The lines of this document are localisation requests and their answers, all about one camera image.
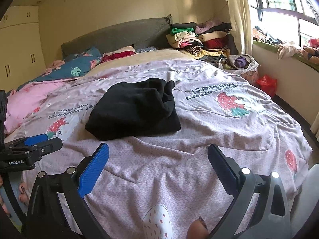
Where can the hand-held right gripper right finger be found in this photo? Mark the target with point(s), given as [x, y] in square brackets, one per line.
[223, 173]

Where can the red plastic bag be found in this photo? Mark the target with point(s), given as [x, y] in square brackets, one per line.
[266, 84]

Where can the bag with purple cloth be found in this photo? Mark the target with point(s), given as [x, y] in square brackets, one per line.
[240, 62]

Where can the cream curtain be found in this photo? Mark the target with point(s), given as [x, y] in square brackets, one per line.
[236, 12]

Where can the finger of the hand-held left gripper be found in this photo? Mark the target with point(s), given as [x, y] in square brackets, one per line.
[48, 145]
[36, 139]

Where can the lilac strawberry print duvet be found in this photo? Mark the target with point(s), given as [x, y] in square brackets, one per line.
[199, 142]

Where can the barred window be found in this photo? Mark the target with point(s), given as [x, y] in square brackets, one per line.
[279, 20]

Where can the blue floral quilt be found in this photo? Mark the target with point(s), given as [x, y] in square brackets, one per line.
[74, 64]

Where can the pile of folded clothes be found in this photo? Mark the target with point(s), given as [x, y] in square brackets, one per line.
[199, 42]

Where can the beige bed sheet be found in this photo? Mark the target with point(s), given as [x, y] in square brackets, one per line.
[149, 59]

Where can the cream wardrobe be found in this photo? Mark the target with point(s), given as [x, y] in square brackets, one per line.
[22, 49]

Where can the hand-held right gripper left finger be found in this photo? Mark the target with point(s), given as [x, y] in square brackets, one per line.
[94, 169]

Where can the red and cream pillow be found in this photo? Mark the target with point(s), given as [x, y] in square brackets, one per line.
[119, 54]

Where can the person's right hand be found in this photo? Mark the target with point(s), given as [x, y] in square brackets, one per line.
[197, 229]

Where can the crumpled colourful clothes heap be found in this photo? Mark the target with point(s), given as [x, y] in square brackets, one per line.
[289, 48]

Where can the grey patterned cloth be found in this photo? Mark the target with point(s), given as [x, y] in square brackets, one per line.
[147, 49]

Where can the pink quilt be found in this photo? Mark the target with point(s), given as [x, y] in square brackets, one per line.
[25, 99]

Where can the black sweater with orange cuffs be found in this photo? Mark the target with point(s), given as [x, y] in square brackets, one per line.
[132, 109]

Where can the grey fabric headboard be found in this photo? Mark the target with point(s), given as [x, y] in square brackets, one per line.
[119, 34]

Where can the white rounded object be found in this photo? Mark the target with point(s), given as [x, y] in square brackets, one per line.
[311, 199]

